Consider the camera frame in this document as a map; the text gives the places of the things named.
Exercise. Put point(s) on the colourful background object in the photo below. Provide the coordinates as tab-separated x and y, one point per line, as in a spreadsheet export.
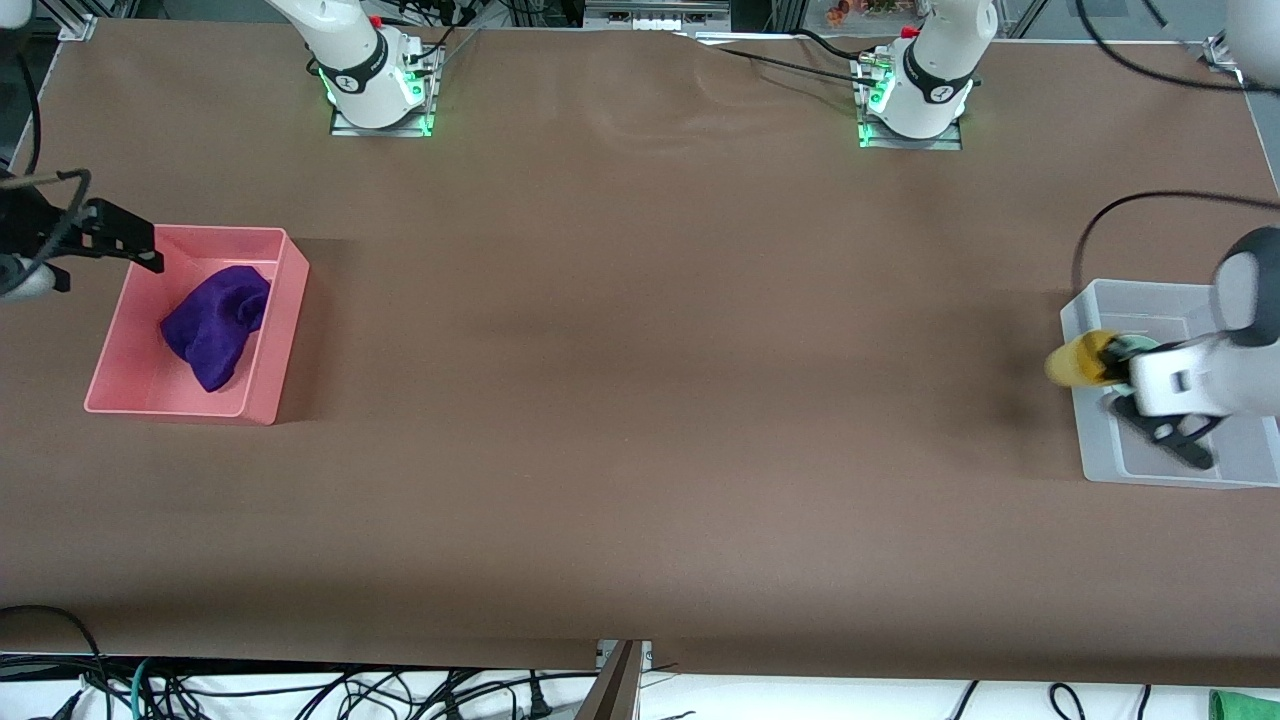
860	10

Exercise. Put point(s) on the pink plastic bin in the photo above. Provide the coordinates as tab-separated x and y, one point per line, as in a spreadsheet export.
140	385

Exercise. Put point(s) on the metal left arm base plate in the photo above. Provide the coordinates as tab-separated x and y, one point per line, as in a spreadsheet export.
945	143

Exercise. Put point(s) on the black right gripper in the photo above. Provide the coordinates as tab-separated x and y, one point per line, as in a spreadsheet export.
28	226

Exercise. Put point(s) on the pale green bowl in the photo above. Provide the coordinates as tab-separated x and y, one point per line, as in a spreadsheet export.
1140	347

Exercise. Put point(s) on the yellow cup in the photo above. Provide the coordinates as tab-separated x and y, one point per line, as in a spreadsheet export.
1072	360

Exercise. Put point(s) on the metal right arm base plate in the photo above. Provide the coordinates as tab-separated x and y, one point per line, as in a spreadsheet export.
400	130

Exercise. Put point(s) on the purple cloth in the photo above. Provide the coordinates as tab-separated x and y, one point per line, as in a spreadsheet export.
215	325

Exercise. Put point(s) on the green cloth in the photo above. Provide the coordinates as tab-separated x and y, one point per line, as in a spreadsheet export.
1245	706

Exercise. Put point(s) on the aluminium frame corner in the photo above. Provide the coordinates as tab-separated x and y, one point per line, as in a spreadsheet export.
1222	50
75	20

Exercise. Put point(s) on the translucent white plastic bin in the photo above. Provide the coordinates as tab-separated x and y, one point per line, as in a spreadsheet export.
1100	450

